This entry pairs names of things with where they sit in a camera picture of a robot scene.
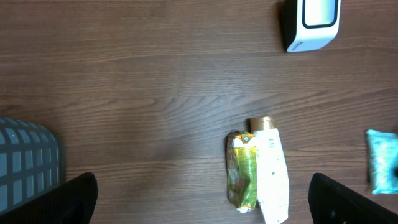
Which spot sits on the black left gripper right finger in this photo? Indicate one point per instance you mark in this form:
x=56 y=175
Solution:
x=331 y=202

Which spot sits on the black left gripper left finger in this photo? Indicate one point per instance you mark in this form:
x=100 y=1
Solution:
x=72 y=202

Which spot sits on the green yellow sachet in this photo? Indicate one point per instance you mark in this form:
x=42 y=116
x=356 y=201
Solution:
x=241 y=167

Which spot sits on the grey plastic mesh basket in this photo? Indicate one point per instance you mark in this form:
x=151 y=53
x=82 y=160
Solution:
x=31 y=162

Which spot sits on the white tube gold cap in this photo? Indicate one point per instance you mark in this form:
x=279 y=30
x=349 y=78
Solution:
x=272 y=175

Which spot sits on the teal wet wipes pack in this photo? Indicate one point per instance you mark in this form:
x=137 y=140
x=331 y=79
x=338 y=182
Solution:
x=382 y=161

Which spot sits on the white barcode scanner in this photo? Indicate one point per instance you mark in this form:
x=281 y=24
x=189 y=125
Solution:
x=309 y=25

